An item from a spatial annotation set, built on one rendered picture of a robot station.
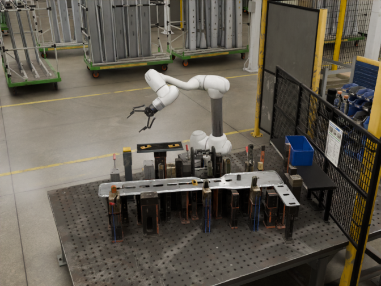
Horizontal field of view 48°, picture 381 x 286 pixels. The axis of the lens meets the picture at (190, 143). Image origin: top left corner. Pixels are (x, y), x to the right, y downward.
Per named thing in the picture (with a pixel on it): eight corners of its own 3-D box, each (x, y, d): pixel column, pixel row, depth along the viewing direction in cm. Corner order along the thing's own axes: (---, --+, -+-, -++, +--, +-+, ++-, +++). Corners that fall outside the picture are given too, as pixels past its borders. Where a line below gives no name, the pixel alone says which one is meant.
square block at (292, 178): (288, 221, 327) (292, 180, 312) (284, 215, 334) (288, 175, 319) (298, 220, 328) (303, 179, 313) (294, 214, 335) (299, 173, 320)
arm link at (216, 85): (211, 148, 404) (233, 152, 395) (204, 157, 391) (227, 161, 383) (208, 71, 365) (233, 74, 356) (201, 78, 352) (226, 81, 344)
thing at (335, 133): (337, 169, 309) (343, 130, 296) (324, 155, 329) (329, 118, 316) (339, 169, 309) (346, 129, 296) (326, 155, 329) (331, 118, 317)
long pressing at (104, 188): (97, 200, 301) (97, 197, 300) (98, 184, 321) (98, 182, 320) (286, 185, 319) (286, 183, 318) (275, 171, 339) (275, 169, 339)
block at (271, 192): (265, 229, 317) (267, 196, 306) (260, 221, 327) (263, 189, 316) (277, 228, 319) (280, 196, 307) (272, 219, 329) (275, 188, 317)
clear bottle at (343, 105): (340, 123, 314) (344, 97, 306) (336, 120, 320) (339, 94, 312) (348, 122, 315) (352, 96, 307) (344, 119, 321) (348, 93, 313)
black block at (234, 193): (230, 231, 316) (231, 197, 304) (227, 222, 325) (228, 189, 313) (240, 230, 317) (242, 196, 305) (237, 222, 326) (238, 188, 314)
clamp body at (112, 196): (110, 244, 301) (106, 200, 286) (110, 232, 314) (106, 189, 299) (125, 243, 302) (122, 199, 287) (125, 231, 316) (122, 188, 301)
